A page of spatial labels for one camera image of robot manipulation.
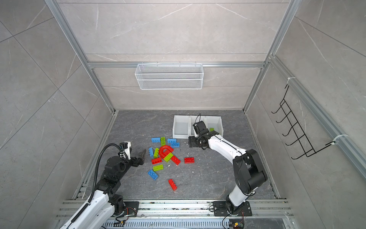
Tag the red arch lego piece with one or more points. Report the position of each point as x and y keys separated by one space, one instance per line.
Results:
x=165 y=150

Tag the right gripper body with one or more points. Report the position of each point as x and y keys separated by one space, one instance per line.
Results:
x=198 y=141

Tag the blue lego top right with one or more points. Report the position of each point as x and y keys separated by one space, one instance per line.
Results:
x=175 y=144

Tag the green lego under arch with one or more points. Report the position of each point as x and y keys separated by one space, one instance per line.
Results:
x=168 y=157

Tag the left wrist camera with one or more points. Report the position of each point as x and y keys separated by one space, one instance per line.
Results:
x=125 y=150

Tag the green lego top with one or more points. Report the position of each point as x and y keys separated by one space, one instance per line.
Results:
x=163 y=141

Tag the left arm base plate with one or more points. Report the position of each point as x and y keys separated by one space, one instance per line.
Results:
x=128 y=209

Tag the blue lego top middle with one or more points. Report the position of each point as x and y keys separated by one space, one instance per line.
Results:
x=171 y=140

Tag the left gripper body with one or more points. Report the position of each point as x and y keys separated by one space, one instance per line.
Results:
x=125 y=165

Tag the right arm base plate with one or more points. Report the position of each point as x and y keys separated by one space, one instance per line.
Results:
x=225 y=208

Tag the white wire mesh basket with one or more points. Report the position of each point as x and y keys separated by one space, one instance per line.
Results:
x=170 y=76

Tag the blue lego lower left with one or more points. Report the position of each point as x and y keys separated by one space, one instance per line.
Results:
x=152 y=174

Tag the blue lego top left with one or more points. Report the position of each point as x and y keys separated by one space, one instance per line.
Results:
x=156 y=140

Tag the red lego bottom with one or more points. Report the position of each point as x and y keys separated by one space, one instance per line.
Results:
x=172 y=184

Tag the black wire hook rack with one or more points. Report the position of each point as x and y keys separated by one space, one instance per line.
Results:
x=299 y=132

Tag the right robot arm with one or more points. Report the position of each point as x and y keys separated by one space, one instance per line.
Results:
x=249 y=170

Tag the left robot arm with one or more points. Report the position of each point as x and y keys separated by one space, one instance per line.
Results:
x=103 y=201

